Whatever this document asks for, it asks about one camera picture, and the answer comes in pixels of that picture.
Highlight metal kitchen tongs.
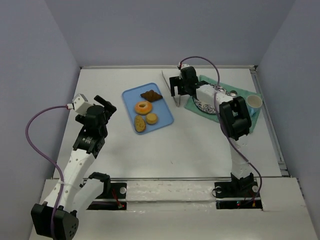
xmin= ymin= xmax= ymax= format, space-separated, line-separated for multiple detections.
xmin=161 ymin=70 xmax=181 ymax=108

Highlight oval seeded bread roll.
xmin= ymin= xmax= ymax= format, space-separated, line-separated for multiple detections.
xmin=134 ymin=115 xmax=146 ymax=133

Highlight round yellow bun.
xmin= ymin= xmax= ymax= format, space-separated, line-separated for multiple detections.
xmin=145 ymin=113 xmax=158 ymax=125

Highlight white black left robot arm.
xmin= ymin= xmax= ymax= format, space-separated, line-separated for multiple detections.
xmin=31 ymin=94 xmax=117 ymax=240

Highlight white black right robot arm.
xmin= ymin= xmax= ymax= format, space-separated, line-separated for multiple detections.
xmin=169 ymin=63 xmax=262 ymax=199

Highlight blue plastic tray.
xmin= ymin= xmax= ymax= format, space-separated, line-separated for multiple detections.
xmin=122 ymin=82 xmax=174 ymax=135

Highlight dark brown croissant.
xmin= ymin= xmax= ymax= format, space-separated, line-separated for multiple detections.
xmin=140 ymin=90 xmax=163 ymax=103

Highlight blue floral plate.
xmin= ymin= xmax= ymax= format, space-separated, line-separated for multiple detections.
xmin=192 ymin=86 xmax=229 ymax=115

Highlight orange glazed donut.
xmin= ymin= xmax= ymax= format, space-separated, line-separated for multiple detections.
xmin=134 ymin=101 xmax=153 ymax=115

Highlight metal spoon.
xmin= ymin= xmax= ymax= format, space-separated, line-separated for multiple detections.
xmin=229 ymin=90 xmax=238 ymax=98

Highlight light blue mug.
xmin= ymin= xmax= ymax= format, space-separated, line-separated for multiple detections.
xmin=246 ymin=94 xmax=263 ymax=117

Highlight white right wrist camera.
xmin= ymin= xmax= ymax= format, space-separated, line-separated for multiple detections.
xmin=177 ymin=62 xmax=190 ymax=71

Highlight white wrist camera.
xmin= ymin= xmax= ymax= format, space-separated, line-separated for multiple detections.
xmin=177 ymin=62 xmax=190 ymax=71
xmin=72 ymin=93 xmax=91 ymax=116

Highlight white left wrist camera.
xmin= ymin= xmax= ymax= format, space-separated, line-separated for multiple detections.
xmin=72 ymin=93 xmax=91 ymax=116

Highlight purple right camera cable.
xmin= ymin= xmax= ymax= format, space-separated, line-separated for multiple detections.
xmin=177 ymin=55 xmax=263 ymax=201

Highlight purple camera cable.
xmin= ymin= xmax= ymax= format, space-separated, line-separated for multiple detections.
xmin=177 ymin=55 xmax=263 ymax=201
xmin=25 ymin=104 xmax=73 ymax=238

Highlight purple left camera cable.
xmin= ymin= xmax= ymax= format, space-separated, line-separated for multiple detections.
xmin=25 ymin=104 xmax=73 ymax=238

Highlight aluminium front rail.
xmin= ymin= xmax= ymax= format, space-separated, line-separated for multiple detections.
xmin=82 ymin=176 xmax=233 ymax=182

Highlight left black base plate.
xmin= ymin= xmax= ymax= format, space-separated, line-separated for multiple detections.
xmin=87 ymin=182 xmax=127 ymax=211

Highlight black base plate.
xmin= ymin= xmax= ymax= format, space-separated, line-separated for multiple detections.
xmin=87 ymin=182 xmax=127 ymax=211
xmin=211 ymin=181 xmax=263 ymax=210

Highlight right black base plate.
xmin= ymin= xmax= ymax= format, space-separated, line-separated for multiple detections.
xmin=211 ymin=181 xmax=263 ymax=210

